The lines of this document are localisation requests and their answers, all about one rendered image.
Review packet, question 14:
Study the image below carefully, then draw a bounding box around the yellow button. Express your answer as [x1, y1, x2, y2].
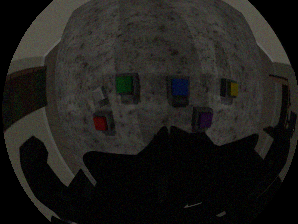
[221, 77, 238, 99]

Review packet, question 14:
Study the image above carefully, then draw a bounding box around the purple button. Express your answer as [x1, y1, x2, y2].
[192, 107, 213, 129]

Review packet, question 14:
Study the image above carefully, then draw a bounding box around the green button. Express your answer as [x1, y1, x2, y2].
[114, 72, 140, 96]

